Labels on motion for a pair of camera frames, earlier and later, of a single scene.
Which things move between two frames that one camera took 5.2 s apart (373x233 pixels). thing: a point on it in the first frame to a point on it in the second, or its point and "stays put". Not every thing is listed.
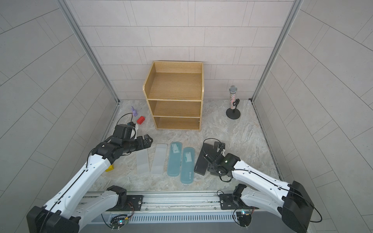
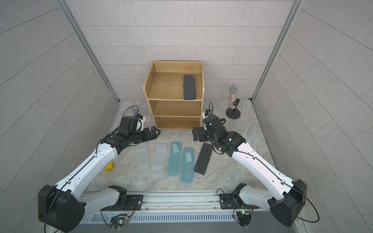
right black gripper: (211, 170) to (201, 138)
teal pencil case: (187, 174) stays put
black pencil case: (202, 163) stays put
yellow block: (111, 167) stays put
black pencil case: (215, 145) to (189, 86)
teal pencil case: (174, 159) stays put
